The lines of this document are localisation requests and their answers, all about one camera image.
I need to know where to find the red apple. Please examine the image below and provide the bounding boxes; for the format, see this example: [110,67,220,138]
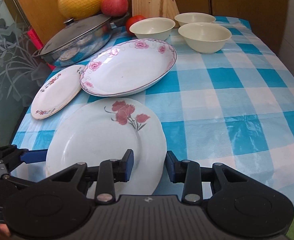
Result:
[101,0,128,17]

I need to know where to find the cream bowl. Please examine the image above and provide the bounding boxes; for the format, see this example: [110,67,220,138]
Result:
[129,17,176,41]
[178,23,232,54]
[174,12,216,26]

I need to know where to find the frosted glass door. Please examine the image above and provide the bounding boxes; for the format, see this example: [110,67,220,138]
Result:
[0,0,51,146]

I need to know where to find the grey pot lid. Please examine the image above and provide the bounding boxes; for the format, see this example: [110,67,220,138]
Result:
[39,14,111,55]

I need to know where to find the red tomato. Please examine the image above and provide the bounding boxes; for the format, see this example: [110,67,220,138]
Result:
[125,15,146,36]

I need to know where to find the white plate small flowers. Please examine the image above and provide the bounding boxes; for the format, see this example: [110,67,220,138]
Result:
[31,64,84,120]

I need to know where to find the wooden cabinet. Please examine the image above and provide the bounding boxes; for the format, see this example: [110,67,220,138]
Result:
[18,0,288,53]

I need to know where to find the steel pot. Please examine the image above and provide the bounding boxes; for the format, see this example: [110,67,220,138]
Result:
[32,12,129,67]

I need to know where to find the blue checkered tablecloth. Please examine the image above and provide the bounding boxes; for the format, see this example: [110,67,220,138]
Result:
[13,17,294,205]

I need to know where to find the cream bowl back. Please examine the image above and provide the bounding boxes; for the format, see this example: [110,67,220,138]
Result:
[174,12,216,26]

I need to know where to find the red cutting board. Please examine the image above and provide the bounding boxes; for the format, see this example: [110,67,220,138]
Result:
[27,28,56,71]

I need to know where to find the white plate red carnation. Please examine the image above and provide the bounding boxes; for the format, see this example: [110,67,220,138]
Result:
[46,98,167,196]

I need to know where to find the deep plate pink flowers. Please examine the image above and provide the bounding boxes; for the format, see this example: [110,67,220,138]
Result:
[80,38,177,97]

